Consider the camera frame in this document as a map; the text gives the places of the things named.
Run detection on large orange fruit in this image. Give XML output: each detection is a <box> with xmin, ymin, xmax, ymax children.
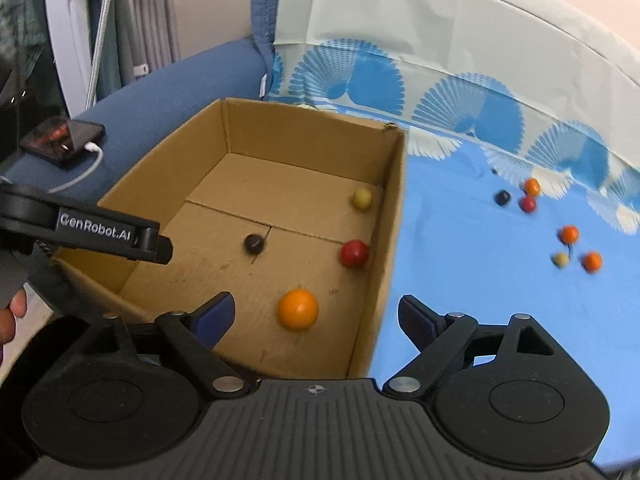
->
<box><xmin>277</xmin><ymin>288</ymin><xmax>319</xmax><ymax>330</ymax></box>

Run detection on dark purple fruit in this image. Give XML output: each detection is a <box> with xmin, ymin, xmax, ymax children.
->
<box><xmin>494</xmin><ymin>190</ymin><xmax>511</xmax><ymax>207</ymax></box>
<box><xmin>243</xmin><ymin>233</ymin><xmax>266</xmax><ymax>256</ymax></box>

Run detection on red cherry tomato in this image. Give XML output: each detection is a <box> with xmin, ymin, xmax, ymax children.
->
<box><xmin>340</xmin><ymin>240</ymin><xmax>370</xmax><ymax>269</ymax></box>

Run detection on yellow-green small fruit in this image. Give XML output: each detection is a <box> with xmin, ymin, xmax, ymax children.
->
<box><xmin>352</xmin><ymin>188</ymin><xmax>373</xmax><ymax>211</ymax></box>
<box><xmin>551</xmin><ymin>252</ymin><xmax>570</xmax><ymax>269</ymax></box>

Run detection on red small fruit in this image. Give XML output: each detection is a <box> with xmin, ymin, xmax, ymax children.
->
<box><xmin>518</xmin><ymin>195</ymin><xmax>537</xmax><ymax>214</ymax></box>

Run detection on person's left hand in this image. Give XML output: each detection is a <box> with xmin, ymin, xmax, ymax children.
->
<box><xmin>0</xmin><ymin>288</ymin><xmax>30</xmax><ymax>369</ymax></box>

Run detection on black smartphone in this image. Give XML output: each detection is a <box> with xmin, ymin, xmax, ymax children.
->
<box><xmin>20</xmin><ymin>116</ymin><xmax>105</xmax><ymax>167</ymax></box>

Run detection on blue sofa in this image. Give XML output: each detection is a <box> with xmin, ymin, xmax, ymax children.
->
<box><xmin>0</xmin><ymin>34</ymin><xmax>271</xmax><ymax>212</ymax></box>

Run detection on brown cardboard box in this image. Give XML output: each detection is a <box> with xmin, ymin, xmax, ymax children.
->
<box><xmin>55</xmin><ymin>99</ymin><xmax>406</xmax><ymax>379</ymax></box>

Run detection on blue patterned sheet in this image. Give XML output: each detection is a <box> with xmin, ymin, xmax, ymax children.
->
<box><xmin>252</xmin><ymin>0</ymin><xmax>639</xmax><ymax>468</ymax></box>

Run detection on white charging cable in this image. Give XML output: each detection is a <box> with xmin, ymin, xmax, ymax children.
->
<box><xmin>46</xmin><ymin>142</ymin><xmax>106</xmax><ymax>195</ymax></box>

